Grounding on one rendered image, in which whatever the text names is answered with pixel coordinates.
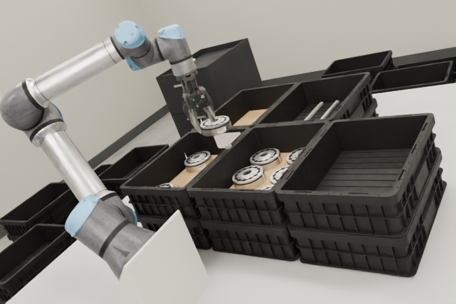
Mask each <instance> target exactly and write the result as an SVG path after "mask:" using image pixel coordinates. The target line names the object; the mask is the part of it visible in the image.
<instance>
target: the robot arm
mask: <svg viewBox="0 0 456 304"><path fill-rule="evenodd" d="M125 59H126V61H127V63H128V65H129V67H130V68H131V69H132V70H133V71H137V70H141V69H145V68H147V67H149V66H152V65H154V64H157V63H160V62H163V61H165V60H168V61H169V63H170V66H171V68H172V71H173V73H174V76H176V79H177V81H181V83H182V87H183V98H184V100H185V101H183V111H184V112H185V115H186V116H187V117H188V119H189V121H190V122H191V123H192V125H193V127H194V128H195V129H196V130H197V131H198V132H199V133H200V134H202V130H201V128H200V126H199V121H198V120H197V110H200V109H203V110H204V111H205V112H207V114H208V118H209V119H210V122H214V121H216V117H215V112H214V105H213V101H212V99H211V97H210V96H209V95H208V93H207V91H206V89H205V88H204V87H203V86H202V87H201V86H198V84H197V82H196V79H195V75H197V74H198V72H197V69H196V65H195V63H194V62H195V61H196V59H195V58H194V59H193V57H192V55H191V51H190V49H189V46H188V43H187V40H186V37H185V35H184V32H183V30H182V28H181V26H180V25H179V24H173V25H170V26H167V27H165V28H162V29H160V30H158V37H157V38H155V39H152V40H149V39H148V38H147V36H146V35H145V33H144V31H143V30H142V29H141V28H140V27H139V26H138V25H137V24H136V23H135V22H132V21H124V22H121V23H120V24H118V26H117V27H116V29H115V32H114V35H112V36H110V37H108V38H106V39H105V40H103V41H101V42H100V43H97V44H96V45H94V46H92V47H90V48H89V49H87V50H85V51H83V52H82V53H80V54H78V55H76V56H74V57H72V58H71V59H69V60H67V61H66V62H63V63H62V64H60V65H58V66H56V67H54V68H53V69H51V70H49V71H48V72H46V73H44V74H42V75H40V76H38V77H37V78H35V79H31V78H28V79H25V80H24V81H22V82H20V83H18V84H17V85H15V86H14V87H13V88H12V89H10V90H9V91H8V92H7V93H6V94H5V96H4V97H3V99H2V101H1V104H0V113H1V116H2V118H3V120H4V122H5V123H6V124H7V125H9V126H11V127H13V128H15V129H17V130H21V131H23V132H24V133H25V134H26V136H27V137H28V139H29V140H30V141H31V143H32V144H33V146H35V147H41V148H42V149H43V151H44V152H45V154H46V155H47V156H48V158H49V159H50V161H51V162H52V163H53V165H54V167H55V168H56V169H57V171H58V172H59V174H60V175H61V177H62V178H63V179H64V181H65V182H66V184H67V185H68V186H69V188H70V189H71V191H72V192H73V193H74V195H75V197H76V198H77V199H78V200H79V203H78V204H77V205H76V207H75V208H74V209H73V211H72V212H71V213H70V215H69V217H68V219H67V220H66V223H65V229H66V231H67V232H69V233H70V234H71V236H72V237H74V238H76V239H77V240H79V241H80V242H81V243H82V244H83V245H85V246H86V247H88V248H89V249H90V250H91V251H92V252H94V253H95V254H97V255H98V256H99V257H100V258H102V259H103V260H104V261H106V262H107V264H108V266H109V267H110V268H111V270H112V272H113V273H114V275H115V277H116V278H117V279H118V281H119V279H120V276H121V273H122V270H123V268H124V265H125V264H126V263H127V262H128V261H129V260H130V259H131V258H132V257H133V256H134V255H135V254H136V253H137V252H138V251H139V250H140V249H141V248H142V247H143V246H144V245H145V244H146V243H147V242H148V241H149V239H150V238H151V237H152V236H153V235H154V234H155V233H156V232H154V231H151V230H148V229H145V228H142V227H139V226H137V224H138V221H137V217H136V214H135V212H134V211H133V209H131V207H129V206H127V205H125V204H124V203H123V202H122V200H121V199H120V197H119V196H118V194H116V192H114V191H108V190H107V188H106V187H105V186H104V184H103V183H102V181H101V180H100V179H99V177H98V176H97V175H96V173H95V172H94V171H93V169H92V168H91V166H90V165H89V163H88V162H87V161H86V159H85V158H84V156H83V155H82V154H81V153H80V151H79V149H78V148H77V147H76V146H75V144H74V143H73V141H72V140H71V139H70V138H69V136H68V134H67V133H66V130H67V125H66V124H65V122H64V118H63V115H62V112H61V111H60V109H59V108H58V107H57V106H56V105H55V104H53V103H52V102H50V101H51V100H53V99H55V98H57V97H59V96H60V95H62V94H64V93H65V92H68V91H69V90H71V89H73V88H75V87H76V86H78V85H80V84H81V83H83V82H85V81H87V80H89V79H91V78H92V77H94V76H96V75H97V74H99V73H101V72H103V71H105V70H107V69H108V68H110V67H112V66H113V65H115V64H117V63H119V62H121V61H122V60H125Z"/></svg>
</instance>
